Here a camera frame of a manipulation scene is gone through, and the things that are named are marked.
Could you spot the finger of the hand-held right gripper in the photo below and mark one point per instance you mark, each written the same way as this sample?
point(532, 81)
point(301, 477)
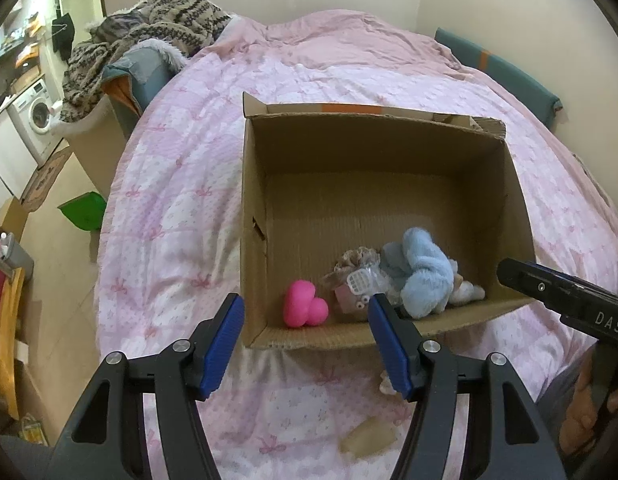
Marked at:
point(539, 285)

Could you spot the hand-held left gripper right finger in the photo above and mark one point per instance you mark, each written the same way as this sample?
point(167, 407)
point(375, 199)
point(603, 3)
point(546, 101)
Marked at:
point(389, 345)

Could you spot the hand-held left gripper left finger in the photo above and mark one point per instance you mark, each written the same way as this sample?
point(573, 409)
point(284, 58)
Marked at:
point(221, 345)

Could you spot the small pink toy with eyes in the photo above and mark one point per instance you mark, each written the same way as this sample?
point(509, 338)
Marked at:
point(351, 300)

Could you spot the clear plastic packet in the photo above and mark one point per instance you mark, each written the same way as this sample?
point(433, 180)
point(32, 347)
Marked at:
point(361, 282)

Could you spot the light blue plush toy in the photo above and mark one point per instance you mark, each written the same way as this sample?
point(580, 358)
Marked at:
point(424, 270)

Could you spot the pink heart plush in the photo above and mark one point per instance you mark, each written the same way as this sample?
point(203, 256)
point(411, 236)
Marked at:
point(301, 305)

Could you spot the beige lace scrunchie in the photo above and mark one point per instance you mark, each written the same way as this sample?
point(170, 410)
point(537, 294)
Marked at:
point(359, 257)

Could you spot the person's right hand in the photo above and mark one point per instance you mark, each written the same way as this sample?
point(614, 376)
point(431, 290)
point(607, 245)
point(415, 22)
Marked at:
point(581, 410)

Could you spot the white crumpled cloth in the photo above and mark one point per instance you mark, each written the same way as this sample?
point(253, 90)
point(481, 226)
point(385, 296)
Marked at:
point(386, 385)

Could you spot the brown paper piece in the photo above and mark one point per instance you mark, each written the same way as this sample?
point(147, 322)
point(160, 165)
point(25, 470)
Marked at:
point(366, 440)

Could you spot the pink bow-print bed cover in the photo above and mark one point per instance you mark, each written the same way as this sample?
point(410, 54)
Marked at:
point(189, 185)

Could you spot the green dustpan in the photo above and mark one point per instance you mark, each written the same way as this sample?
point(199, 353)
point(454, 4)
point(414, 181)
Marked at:
point(84, 210)

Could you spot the yellow packet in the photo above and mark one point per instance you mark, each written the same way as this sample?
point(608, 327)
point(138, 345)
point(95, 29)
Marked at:
point(34, 427)

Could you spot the teal headboard cushion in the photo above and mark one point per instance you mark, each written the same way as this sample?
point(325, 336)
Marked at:
point(509, 77)

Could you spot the yellow wooden chair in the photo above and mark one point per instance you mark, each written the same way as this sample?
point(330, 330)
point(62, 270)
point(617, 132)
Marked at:
point(9, 335)

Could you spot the grey bin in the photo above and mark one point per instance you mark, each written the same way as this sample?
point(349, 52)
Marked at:
point(19, 257)

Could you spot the tall brown cardboard box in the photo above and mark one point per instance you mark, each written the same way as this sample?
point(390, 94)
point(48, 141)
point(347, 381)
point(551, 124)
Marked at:
point(96, 155)

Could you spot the person's left leg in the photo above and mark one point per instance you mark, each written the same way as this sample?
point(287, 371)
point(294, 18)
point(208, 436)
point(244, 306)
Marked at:
point(19, 460)

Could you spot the white bottle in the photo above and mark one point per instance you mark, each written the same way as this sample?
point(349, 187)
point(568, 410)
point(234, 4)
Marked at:
point(7, 242)

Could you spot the brown patterned doormat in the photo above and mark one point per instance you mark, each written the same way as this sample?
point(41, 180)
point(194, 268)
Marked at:
point(46, 177)

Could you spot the small cardboard box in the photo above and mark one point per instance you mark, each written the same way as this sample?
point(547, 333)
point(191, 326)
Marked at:
point(11, 215)

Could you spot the blue fur-trimmed jacket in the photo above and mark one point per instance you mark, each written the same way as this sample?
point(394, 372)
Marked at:
point(139, 70)

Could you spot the white kitchen cabinet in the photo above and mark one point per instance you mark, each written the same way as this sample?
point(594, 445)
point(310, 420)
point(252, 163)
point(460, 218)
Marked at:
point(4, 150)

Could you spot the white washing machine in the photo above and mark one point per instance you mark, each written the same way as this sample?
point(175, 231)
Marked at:
point(36, 115)

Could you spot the patterned knit blanket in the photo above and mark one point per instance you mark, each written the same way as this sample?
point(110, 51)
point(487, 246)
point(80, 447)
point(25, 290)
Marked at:
point(179, 15)

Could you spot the black garment on hanger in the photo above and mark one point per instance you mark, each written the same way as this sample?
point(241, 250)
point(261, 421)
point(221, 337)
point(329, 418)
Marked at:
point(64, 35)

